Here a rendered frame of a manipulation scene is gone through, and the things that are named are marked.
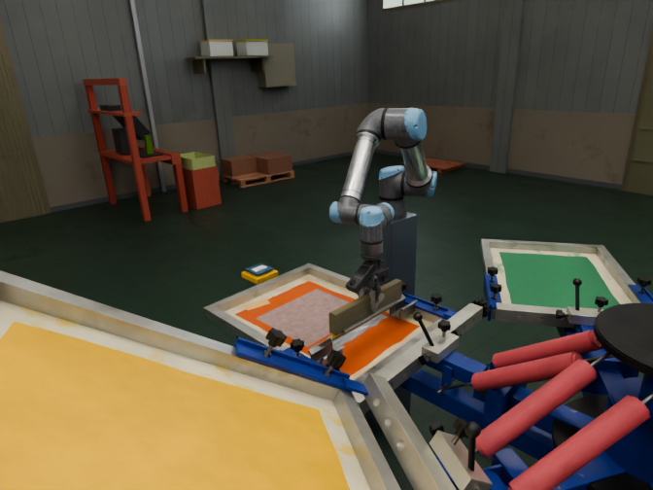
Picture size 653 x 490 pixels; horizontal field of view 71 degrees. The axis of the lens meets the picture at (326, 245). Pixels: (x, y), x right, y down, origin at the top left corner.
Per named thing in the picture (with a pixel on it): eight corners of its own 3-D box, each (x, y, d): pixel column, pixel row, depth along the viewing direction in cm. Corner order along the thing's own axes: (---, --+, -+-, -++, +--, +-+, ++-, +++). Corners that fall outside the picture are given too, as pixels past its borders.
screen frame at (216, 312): (204, 315, 184) (203, 307, 183) (309, 269, 222) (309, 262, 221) (350, 405, 132) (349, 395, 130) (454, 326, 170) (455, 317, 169)
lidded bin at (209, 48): (223, 56, 786) (223, 41, 776) (234, 55, 759) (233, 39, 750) (200, 57, 759) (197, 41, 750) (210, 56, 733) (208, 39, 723)
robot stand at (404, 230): (387, 400, 273) (390, 207, 230) (410, 416, 260) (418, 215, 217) (365, 414, 263) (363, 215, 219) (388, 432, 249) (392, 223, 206)
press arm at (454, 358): (425, 365, 142) (426, 351, 140) (435, 356, 146) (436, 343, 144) (477, 389, 131) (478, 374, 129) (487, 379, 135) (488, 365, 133)
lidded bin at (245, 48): (257, 56, 826) (257, 41, 817) (269, 55, 799) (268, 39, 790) (236, 56, 799) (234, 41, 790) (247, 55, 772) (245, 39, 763)
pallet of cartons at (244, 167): (272, 171, 907) (270, 151, 892) (295, 177, 851) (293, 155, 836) (221, 181, 840) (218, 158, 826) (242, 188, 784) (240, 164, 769)
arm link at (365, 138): (358, 101, 175) (324, 213, 158) (385, 101, 171) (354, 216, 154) (364, 121, 185) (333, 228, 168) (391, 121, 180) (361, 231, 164)
